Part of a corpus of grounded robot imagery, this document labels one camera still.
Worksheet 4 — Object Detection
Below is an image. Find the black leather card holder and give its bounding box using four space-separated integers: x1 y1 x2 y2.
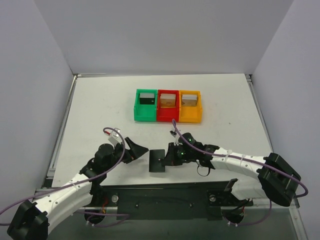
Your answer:
149 149 165 173

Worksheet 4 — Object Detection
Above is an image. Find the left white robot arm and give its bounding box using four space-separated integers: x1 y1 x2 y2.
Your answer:
7 137 148 240

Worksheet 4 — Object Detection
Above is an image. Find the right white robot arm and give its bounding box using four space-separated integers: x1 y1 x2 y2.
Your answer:
161 132 301 207

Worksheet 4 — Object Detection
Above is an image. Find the black card stack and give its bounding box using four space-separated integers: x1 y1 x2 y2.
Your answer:
138 92 156 105

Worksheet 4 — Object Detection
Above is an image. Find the brown card stack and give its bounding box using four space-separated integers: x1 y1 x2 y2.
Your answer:
159 93 176 108

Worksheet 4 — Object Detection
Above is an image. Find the green plastic bin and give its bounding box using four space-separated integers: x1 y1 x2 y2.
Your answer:
133 88 158 122

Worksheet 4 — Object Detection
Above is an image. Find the orange plastic bin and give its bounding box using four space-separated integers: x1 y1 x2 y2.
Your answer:
178 90 203 124

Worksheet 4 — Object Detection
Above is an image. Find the red plastic bin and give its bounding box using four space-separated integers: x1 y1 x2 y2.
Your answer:
156 89 180 123

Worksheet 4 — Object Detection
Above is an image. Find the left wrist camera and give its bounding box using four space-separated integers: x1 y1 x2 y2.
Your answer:
108 128 122 146

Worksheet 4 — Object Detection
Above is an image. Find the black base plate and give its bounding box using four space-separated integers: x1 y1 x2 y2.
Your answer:
85 181 253 221

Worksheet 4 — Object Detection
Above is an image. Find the aluminium frame rail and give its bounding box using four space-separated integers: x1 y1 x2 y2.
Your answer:
45 74 78 180

